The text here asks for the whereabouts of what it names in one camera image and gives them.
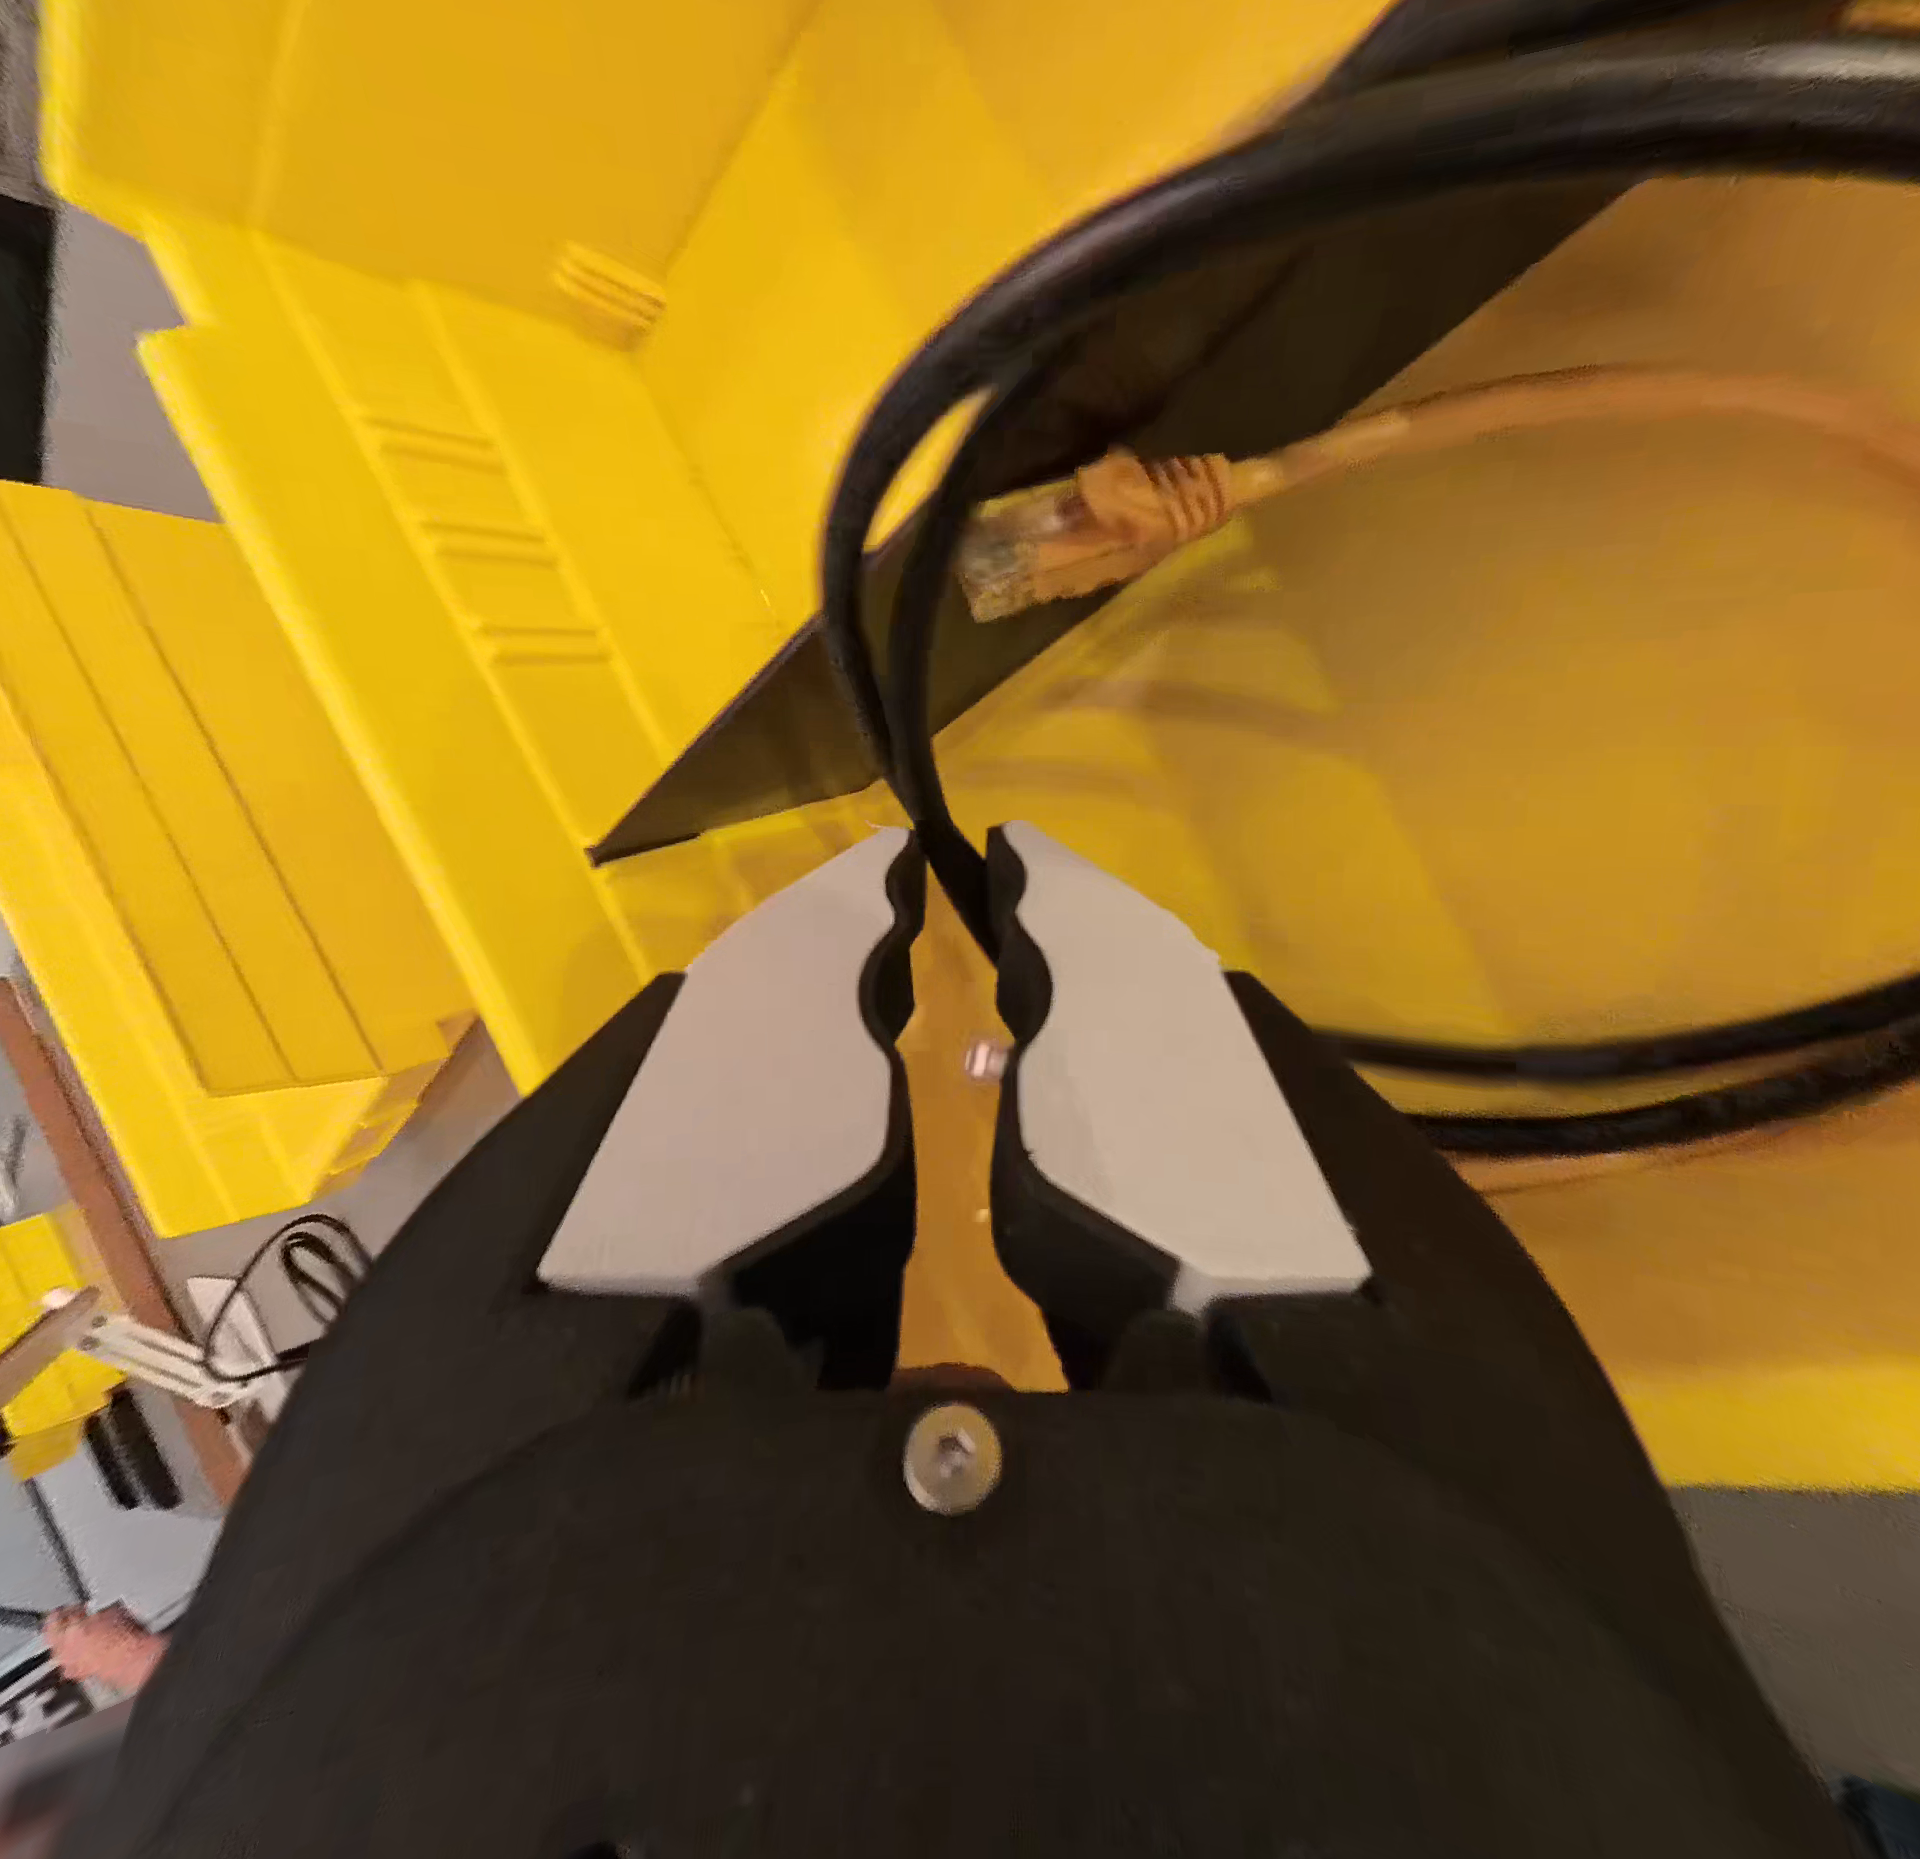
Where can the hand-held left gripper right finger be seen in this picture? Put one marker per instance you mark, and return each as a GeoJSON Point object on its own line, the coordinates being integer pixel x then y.
{"type": "Point", "coordinates": [1172, 1125]}

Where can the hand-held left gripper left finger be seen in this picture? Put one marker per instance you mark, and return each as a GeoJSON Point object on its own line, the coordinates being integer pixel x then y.
{"type": "Point", "coordinates": [736, 1094]}

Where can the yellow plastic bin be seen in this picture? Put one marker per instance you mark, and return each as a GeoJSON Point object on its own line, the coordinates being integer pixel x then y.
{"type": "Point", "coordinates": [496, 132]}
{"type": "Point", "coordinates": [164, 795]}

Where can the black flat divider panel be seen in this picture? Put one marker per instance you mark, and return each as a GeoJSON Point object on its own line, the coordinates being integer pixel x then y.
{"type": "Point", "coordinates": [780, 749]}

